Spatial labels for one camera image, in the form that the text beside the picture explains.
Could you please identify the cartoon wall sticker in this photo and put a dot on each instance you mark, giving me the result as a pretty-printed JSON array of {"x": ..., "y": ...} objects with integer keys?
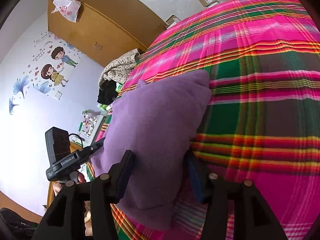
[{"x": 50, "y": 70}]

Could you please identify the grey parcel bag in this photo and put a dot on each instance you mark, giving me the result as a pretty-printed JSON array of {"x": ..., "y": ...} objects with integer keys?
[{"x": 221, "y": 1}]

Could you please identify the small cardboard box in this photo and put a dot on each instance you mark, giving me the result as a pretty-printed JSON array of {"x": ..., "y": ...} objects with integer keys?
[{"x": 172, "y": 21}]

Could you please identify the purple fleece garment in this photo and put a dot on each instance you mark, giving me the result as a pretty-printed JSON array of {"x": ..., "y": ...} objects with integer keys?
[{"x": 155, "y": 130}]

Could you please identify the wooden wardrobe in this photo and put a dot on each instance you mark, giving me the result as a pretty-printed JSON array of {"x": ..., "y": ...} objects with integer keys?
[{"x": 105, "y": 22}]

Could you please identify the green white packets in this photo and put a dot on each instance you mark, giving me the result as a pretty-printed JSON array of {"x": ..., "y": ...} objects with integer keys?
[{"x": 105, "y": 107}]

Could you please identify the floral cloth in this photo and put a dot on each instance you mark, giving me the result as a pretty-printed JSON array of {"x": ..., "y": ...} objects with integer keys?
[{"x": 120, "y": 66}]

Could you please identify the wooden bedside table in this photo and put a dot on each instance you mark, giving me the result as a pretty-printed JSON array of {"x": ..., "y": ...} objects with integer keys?
[{"x": 77, "y": 146}]

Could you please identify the black bag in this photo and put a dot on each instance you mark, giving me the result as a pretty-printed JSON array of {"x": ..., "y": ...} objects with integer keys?
[{"x": 15, "y": 223}]

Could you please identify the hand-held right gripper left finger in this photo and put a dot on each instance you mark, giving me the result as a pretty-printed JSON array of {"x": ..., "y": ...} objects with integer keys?
[{"x": 125, "y": 172}]

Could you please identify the black cloth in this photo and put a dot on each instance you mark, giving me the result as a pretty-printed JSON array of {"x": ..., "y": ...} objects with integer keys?
[{"x": 107, "y": 92}]

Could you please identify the person's left hand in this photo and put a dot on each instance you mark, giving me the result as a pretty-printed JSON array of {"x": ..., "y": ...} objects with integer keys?
[{"x": 58, "y": 188}]

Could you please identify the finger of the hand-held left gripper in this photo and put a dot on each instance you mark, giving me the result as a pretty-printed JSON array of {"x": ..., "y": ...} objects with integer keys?
[{"x": 96, "y": 146}]

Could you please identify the pink plaid bed sheet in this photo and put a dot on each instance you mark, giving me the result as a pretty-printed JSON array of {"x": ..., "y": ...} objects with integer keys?
[{"x": 262, "y": 92}]

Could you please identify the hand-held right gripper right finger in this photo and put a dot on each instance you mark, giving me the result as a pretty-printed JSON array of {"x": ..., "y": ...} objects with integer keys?
[{"x": 195, "y": 177}]

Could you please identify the colourful toy box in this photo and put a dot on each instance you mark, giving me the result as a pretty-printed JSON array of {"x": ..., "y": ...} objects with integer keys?
[{"x": 90, "y": 125}]

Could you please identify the white plastic bag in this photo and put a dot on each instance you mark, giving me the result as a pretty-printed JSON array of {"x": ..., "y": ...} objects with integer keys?
[{"x": 67, "y": 8}]

